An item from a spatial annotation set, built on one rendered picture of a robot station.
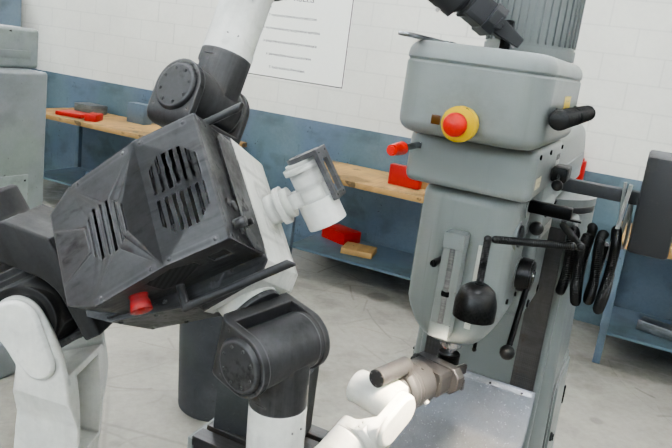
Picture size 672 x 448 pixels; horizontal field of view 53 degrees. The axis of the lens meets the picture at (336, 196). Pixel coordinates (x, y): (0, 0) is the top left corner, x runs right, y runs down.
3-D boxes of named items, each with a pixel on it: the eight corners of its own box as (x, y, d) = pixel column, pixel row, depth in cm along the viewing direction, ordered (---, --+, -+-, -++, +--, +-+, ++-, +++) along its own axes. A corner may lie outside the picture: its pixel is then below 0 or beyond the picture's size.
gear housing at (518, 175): (530, 206, 118) (541, 150, 116) (402, 178, 128) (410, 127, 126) (557, 183, 148) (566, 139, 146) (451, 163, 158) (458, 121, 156)
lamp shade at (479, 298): (460, 324, 110) (466, 289, 109) (446, 307, 117) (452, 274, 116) (501, 326, 112) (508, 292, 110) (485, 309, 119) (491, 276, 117)
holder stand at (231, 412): (295, 452, 160) (305, 376, 156) (212, 428, 166) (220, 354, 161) (311, 427, 172) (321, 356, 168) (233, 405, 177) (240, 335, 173)
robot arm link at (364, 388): (421, 417, 130) (387, 437, 121) (378, 393, 136) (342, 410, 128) (432, 364, 127) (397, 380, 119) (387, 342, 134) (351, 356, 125)
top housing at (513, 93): (536, 155, 107) (556, 54, 104) (386, 128, 118) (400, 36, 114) (572, 138, 149) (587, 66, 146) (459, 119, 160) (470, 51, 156)
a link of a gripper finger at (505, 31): (514, 50, 128) (489, 30, 127) (525, 37, 127) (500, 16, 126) (516, 50, 126) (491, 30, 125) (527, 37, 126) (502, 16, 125)
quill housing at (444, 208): (491, 361, 129) (523, 201, 122) (393, 330, 137) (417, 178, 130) (511, 330, 146) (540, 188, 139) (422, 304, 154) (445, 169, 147)
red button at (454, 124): (462, 139, 107) (467, 114, 106) (439, 135, 109) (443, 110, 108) (468, 138, 110) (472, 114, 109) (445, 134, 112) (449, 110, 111)
